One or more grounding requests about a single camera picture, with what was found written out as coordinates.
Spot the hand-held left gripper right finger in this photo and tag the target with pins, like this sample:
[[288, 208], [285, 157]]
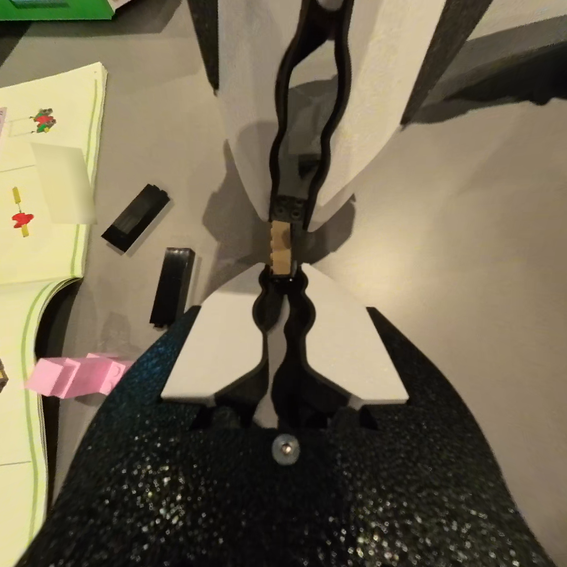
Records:
[[350, 350]]

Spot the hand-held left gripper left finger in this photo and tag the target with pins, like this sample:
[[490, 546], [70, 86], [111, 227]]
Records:
[[212, 345]]

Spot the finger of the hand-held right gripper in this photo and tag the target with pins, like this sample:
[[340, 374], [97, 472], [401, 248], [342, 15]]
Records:
[[376, 88], [248, 88]]

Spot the tan toy brick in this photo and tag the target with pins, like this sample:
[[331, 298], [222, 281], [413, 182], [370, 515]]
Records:
[[281, 248]]

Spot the grey desk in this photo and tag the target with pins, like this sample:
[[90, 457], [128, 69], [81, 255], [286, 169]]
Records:
[[465, 221]]

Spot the black long toy brick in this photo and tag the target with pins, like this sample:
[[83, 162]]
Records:
[[135, 219], [172, 283]]

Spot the pink toy brick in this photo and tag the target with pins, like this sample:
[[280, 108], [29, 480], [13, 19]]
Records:
[[75, 374]]

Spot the instruction booklet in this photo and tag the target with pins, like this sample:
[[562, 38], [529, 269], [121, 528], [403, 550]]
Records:
[[44, 257]]

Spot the green box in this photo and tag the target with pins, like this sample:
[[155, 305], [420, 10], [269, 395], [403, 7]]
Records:
[[53, 12]]

